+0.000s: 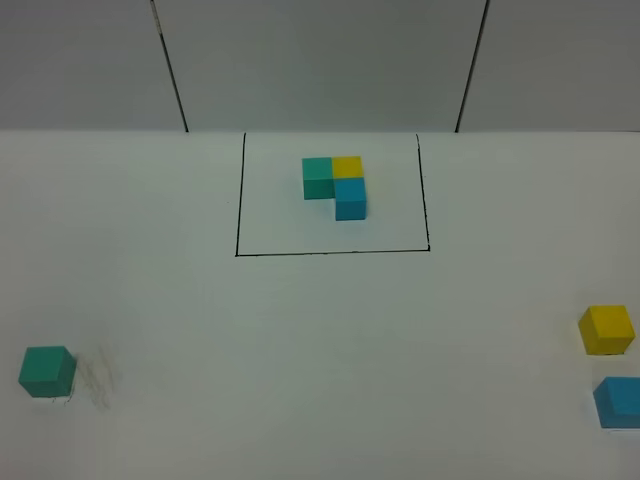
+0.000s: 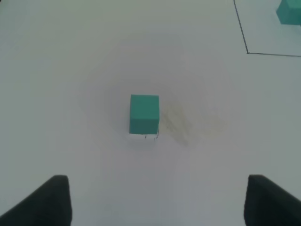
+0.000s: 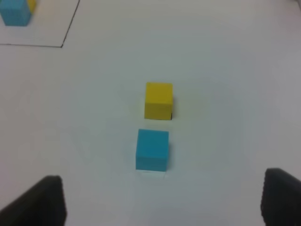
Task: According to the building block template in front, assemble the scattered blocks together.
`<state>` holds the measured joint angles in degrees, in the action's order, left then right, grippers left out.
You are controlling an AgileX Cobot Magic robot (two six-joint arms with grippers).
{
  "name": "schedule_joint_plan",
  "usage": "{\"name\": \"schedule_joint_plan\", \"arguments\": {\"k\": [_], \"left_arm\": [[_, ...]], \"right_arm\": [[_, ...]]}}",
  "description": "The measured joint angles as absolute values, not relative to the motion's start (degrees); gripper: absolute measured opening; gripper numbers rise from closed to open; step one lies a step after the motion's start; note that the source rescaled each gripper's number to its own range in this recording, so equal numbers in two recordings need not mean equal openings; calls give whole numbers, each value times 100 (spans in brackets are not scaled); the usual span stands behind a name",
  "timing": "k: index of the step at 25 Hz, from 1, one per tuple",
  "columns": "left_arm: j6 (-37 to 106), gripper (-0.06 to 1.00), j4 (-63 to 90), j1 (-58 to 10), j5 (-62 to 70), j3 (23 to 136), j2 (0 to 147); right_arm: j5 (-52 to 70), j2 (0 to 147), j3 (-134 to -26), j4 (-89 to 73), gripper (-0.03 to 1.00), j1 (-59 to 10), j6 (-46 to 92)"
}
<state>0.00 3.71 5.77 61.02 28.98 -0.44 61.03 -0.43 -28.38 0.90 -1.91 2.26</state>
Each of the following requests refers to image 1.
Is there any blue template block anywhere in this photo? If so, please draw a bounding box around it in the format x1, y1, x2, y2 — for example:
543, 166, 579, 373
335, 177, 367, 221

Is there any green template block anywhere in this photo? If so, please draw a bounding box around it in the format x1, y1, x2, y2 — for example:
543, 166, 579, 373
302, 157, 335, 200

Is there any yellow template block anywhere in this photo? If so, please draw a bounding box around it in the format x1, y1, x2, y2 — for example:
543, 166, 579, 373
332, 156, 364, 179

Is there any loose yellow block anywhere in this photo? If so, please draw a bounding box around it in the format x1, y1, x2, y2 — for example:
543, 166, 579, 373
578, 305, 636, 355

